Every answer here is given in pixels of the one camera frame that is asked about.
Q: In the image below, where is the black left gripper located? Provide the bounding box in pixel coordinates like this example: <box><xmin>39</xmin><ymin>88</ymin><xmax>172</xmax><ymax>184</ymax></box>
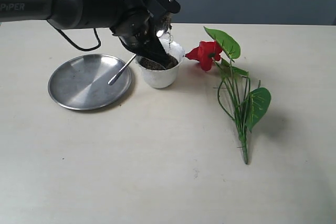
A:
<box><xmin>110</xmin><ymin>0</ymin><xmax>170</xmax><ymax>69</ymax></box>

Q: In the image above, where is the steel spork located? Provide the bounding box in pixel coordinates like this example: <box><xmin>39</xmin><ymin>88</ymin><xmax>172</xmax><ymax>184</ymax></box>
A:
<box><xmin>107</xmin><ymin>20</ymin><xmax>174</xmax><ymax>86</ymax></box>

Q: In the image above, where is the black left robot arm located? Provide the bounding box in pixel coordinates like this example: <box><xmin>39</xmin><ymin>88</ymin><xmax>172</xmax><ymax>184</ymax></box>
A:
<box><xmin>1</xmin><ymin>0</ymin><xmax>181</xmax><ymax>68</ymax></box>

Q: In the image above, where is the white plastic flower pot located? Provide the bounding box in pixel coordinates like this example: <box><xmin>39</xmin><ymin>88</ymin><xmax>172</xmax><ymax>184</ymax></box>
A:
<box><xmin>135</xmin><ymin>38</ymin><xmax>185</xmax><ymax>89</ymax></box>

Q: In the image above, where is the red artificial anthurium flower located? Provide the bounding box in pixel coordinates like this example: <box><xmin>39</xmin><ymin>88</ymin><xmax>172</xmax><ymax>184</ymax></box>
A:
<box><xmin>185</xmin><ymin>27</ymin><xmax>271</xmax><ymax>165</ymax></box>

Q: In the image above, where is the round steel plate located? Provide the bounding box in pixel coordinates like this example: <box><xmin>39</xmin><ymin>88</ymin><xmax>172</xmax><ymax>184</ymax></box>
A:
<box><xmin>48</xmin><ymin>54</ymin><xmax>133</xmax><ymax>111</ymax></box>

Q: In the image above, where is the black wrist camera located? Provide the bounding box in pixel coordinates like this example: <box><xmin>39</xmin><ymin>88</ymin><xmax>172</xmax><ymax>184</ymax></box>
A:
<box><xmin>143</xmin><ymin>0</ymin><xmax>181</xmax><ymax>29</ymax></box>

